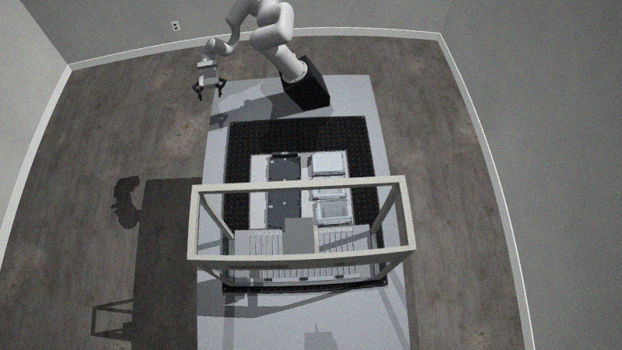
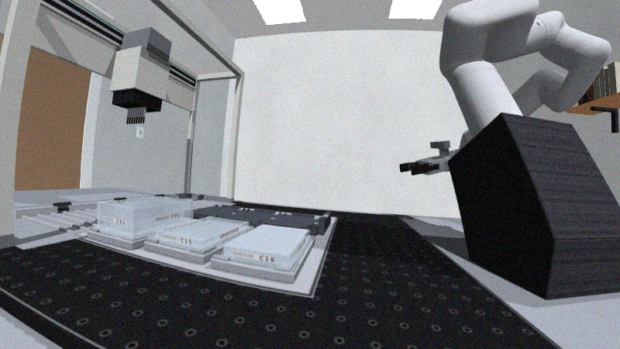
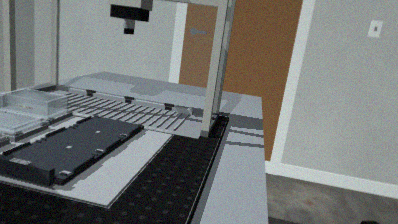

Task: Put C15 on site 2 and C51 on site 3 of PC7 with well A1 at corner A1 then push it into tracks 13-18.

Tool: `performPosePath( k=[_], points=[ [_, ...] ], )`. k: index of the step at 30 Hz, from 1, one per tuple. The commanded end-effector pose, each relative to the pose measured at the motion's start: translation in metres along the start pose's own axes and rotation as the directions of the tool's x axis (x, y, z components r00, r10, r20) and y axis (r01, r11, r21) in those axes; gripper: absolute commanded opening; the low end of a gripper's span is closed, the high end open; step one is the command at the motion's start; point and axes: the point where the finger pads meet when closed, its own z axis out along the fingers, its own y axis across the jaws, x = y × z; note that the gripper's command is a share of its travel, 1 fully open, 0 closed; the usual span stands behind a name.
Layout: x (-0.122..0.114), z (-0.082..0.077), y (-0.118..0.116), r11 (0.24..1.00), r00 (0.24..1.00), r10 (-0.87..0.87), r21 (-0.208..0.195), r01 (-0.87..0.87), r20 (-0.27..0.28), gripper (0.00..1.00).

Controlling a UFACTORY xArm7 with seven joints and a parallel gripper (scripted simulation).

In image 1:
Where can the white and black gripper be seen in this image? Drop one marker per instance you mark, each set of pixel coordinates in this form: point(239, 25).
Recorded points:
point(208, 78)

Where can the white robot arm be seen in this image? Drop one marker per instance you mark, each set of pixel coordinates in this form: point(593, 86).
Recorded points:
point(276, 19)

